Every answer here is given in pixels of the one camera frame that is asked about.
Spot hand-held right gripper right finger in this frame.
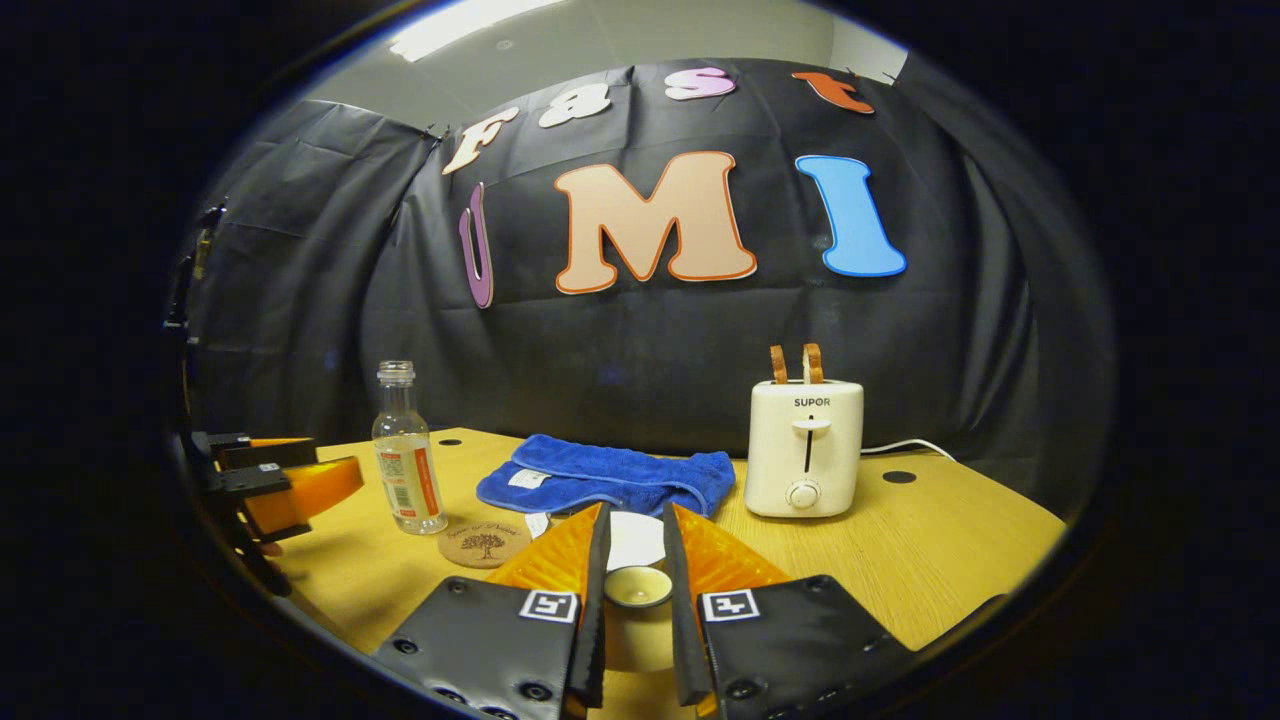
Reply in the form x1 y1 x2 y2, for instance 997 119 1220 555
662 502 916 720

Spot clear plastic water bottle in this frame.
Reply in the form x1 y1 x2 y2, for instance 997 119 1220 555
372 361 449 536

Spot dark metal stand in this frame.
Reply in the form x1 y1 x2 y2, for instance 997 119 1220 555
165 200 228 336

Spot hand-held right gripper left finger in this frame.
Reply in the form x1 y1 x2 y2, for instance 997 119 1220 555
372 502 613 720

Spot blue towel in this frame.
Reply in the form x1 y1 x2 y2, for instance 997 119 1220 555
476 433 737 539

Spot round cork coaster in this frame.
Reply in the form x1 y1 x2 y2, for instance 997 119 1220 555
437 512 533 570

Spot white toaster cable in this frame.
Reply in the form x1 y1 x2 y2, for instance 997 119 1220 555
860 438 956 463

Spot white toaster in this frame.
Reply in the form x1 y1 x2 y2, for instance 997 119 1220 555
744 380 865 519

